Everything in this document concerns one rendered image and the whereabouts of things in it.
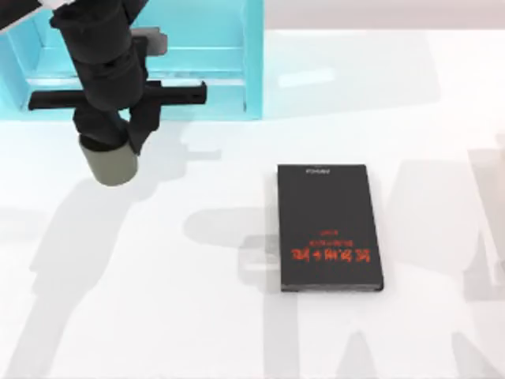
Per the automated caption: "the olive grey cup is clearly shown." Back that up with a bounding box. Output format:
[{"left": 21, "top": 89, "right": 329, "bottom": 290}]
[{"left": 78, "top": 134, "right": 140, "bottom": 187}]

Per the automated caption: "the pale grey rounded box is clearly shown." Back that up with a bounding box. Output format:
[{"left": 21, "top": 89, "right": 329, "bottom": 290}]
[{"left": 130, "top": 26, "right": 169, "bottom": 57}]

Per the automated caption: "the light blue rack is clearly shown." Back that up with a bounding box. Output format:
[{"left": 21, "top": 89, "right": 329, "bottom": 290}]
[{"left": 0, "top": 0, "right": 264, "bottom": 122}]

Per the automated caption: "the black book with red lettering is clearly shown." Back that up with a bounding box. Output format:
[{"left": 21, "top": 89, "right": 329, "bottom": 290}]
[{"left": 276, "top": 163, "right": 385, "bottom": 294}]

